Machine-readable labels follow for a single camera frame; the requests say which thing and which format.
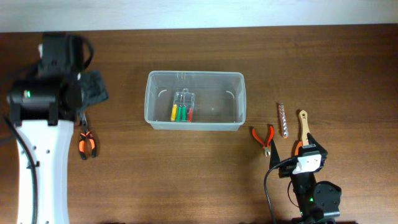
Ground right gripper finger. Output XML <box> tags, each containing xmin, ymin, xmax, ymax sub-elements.
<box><xmin>269</xmin><ymin>139</ymin><xmax>280</xmax><ymax>169</ymax></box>
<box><xmin>307</xmin><ymin>133</ymin><xmax>325</xmax><ymax>152</ymax></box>

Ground small red cutting pliers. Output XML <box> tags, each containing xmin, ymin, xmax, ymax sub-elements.
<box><xmin>249</xmin><ymin>124</ymin><xmax>275</xmax><ymax>156</ymax></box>

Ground wooden handle orange scraper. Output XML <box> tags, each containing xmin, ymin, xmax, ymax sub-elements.
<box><xmin>294</xmin><ymin>110</ymin><xmax>310</xmax><ymax>156</ymax></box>

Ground orange black long-nose pliers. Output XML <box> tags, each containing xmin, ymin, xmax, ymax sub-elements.
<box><xmin>78</xmin><ymin>112</ymin><xmax>98</xmax><ymax>160</ymax></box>

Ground clear case coloured screwdrivers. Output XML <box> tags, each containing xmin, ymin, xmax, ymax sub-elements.
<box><xmin>170</xmin><ymin>88</ymin><xmax>196</xmax><ymax>123</ymax></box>

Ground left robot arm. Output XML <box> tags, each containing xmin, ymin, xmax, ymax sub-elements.
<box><xmin>5</xmin><ymin>32</ymin><xmax>109</xmax><ymax>223</ymax></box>

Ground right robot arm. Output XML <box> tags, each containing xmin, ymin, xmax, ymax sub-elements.
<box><xmin>264</xmin><ymin>133</ymin><xmax>341</xmax><ymax>223</ymax></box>

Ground clear plastic container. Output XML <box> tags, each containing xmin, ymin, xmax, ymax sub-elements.
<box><xmin>144</xmin><ymin>70</ymin><xmax>246</xmax><ymax>131</ymax></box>

